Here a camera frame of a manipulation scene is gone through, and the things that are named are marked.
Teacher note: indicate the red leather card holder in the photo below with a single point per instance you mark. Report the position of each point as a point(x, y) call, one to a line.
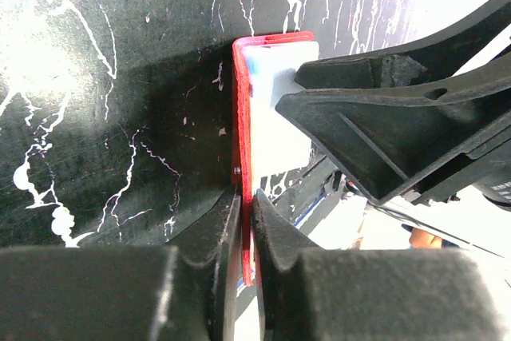
point(241, 137)

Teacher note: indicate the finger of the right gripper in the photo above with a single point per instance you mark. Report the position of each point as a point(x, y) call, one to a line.
point(435, 138)
point(428, 59)

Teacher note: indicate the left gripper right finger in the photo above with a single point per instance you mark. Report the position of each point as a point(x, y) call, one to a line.
point(306, 292)

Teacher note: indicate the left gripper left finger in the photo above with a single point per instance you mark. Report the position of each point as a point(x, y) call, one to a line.
point(184, 290)

